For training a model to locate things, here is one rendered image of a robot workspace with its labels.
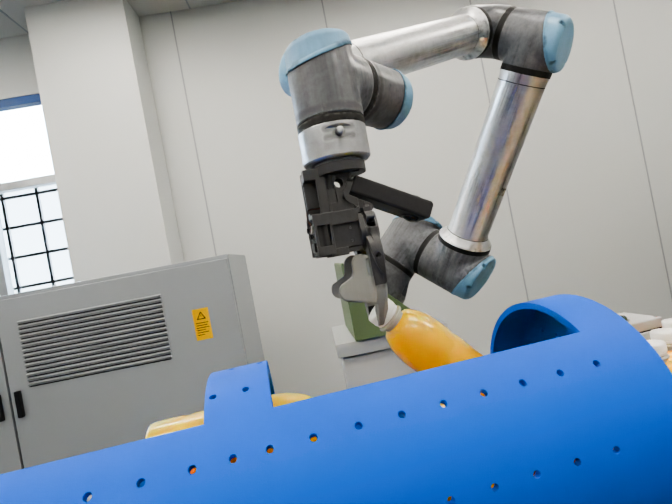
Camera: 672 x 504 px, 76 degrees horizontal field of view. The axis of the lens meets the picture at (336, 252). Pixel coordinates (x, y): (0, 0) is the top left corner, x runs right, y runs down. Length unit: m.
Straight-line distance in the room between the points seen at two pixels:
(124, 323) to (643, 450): 2.03
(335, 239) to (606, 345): 0.32
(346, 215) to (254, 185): 2.87
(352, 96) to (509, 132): 0.64
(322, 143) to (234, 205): 2.86
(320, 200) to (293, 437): 0.28
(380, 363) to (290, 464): 0.86
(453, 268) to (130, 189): 2.51
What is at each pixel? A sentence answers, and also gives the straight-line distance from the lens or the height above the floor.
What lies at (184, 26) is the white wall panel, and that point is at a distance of 3.88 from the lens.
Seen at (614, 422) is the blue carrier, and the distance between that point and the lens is 0.52.
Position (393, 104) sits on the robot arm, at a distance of 0.67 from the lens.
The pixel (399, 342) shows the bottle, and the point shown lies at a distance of 0.57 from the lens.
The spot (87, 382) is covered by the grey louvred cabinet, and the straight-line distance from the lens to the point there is 2.36.
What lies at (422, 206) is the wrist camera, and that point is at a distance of 0.58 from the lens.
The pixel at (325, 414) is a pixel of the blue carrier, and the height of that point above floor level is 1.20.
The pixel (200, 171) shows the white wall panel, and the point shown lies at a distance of 3.48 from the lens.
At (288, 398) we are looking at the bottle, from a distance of 0.51.
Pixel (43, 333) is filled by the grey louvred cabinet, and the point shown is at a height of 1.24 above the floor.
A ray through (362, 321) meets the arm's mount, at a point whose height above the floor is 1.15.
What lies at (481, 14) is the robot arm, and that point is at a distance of 1.15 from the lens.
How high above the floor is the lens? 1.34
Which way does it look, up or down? 1 degrees up
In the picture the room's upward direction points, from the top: 11 degrees counter-clockwise
